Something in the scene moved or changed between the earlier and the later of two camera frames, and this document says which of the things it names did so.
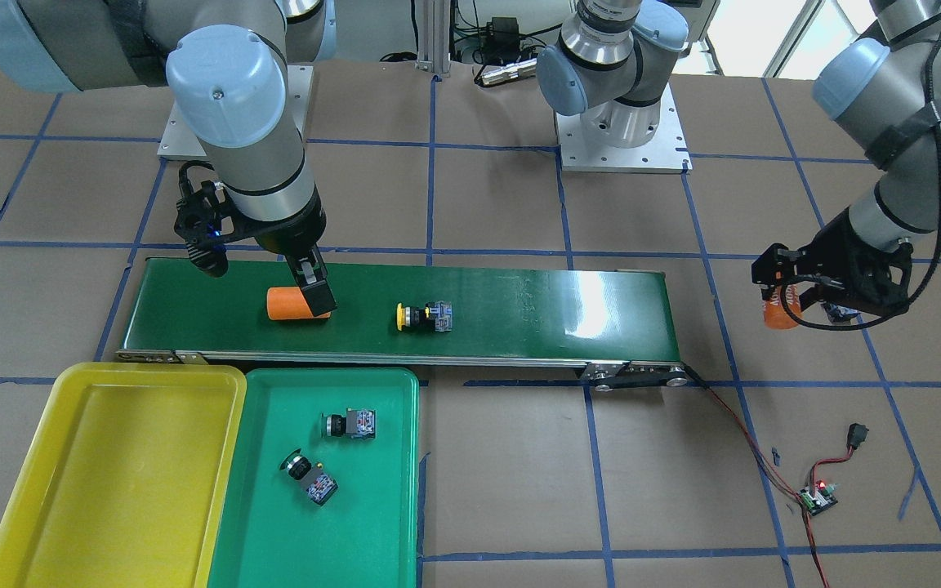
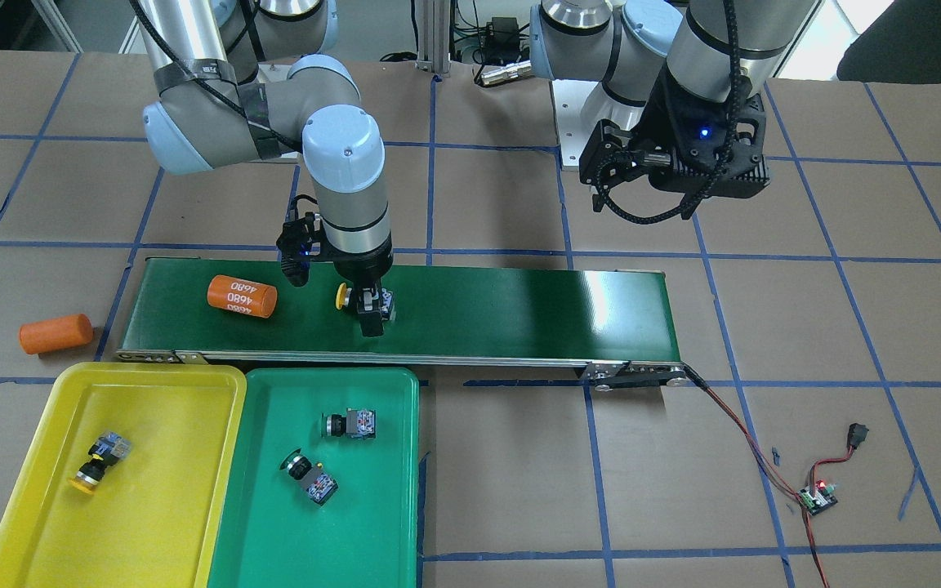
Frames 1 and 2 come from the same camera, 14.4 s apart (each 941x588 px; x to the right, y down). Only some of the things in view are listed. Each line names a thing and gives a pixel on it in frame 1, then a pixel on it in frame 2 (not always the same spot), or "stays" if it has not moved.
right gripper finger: x=308 y=269 → x=369 y=303
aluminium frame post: x=434 y=25 stays
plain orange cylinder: x=289 y=302 → x=55 y=333
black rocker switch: x=857 y=433 stays
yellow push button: x=839 y=314 → x=344 y=294
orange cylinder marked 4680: x=775 y=312 → x=243 y=296
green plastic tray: x=270 y=532 stays
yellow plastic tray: x=127 y=479 stays
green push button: x=320 y=486 stays
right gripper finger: x=211 y=259 → x=354 y=307
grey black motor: x=357 y=423 stays
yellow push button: x=437 y=315 → x=109 y=447
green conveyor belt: x=616 y=319 stays
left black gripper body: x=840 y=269 → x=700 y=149
